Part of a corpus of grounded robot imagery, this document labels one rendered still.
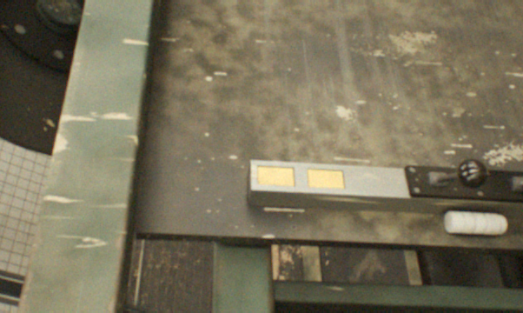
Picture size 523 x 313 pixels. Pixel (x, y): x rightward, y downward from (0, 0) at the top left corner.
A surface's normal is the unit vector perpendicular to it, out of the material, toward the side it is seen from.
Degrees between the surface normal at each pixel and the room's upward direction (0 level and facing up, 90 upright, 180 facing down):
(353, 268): 0
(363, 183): 58
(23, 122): 90
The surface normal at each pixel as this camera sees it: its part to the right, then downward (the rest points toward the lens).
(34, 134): 0.64, -0.47
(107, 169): 0.13, -0.59
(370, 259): -0.77, -0.37
